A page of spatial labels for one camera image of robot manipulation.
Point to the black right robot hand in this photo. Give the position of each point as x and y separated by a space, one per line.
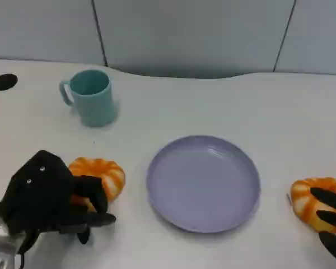
329 197

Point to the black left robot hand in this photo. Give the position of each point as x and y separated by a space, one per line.
96 192

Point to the orange and white bread roll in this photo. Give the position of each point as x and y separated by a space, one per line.
112 176
303 196

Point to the pale green mug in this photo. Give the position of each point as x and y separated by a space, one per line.
93 98

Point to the lilac plate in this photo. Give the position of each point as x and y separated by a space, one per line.
203 185

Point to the black round table grommet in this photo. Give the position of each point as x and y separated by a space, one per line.
4 82

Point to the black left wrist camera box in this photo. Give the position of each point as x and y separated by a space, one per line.
36 190

